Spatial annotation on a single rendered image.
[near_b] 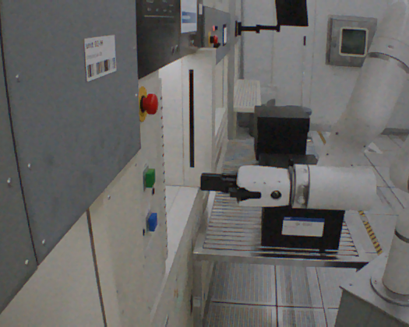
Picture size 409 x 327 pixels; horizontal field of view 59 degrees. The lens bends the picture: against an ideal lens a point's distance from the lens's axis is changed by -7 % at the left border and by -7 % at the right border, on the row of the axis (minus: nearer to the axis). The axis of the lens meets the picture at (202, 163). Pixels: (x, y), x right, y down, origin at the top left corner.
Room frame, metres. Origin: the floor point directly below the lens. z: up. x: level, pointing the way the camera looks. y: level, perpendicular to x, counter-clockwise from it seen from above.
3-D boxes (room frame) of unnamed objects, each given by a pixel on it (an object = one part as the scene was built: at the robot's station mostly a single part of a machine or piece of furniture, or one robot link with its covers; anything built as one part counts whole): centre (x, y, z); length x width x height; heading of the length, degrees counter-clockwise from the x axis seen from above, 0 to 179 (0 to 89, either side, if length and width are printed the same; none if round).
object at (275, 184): (0.68, -0.12, 1.20); 0.11 x 0.10 x 0.07; 82
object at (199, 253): (1.71, -0.35, 0.38); 1.30 x 0.60 x 0.76; 172
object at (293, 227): (1.26, -0.36, 0.85); 0.28 x 0.28 x 0.17; 82
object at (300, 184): (0.67, -0.18, 1.20); 0.09 x 0.03 x 0.08; 172
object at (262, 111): (2.13, -0.44, 0.89); 0.29 x 0.29 x 0.25; 86
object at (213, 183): (0.68, -0.03, 1.20); 0.07 x 0.03 x 0.03; 82
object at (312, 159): (1.69, -0.42, 0.83); 0.29 x 0.29 x 0.13; 85
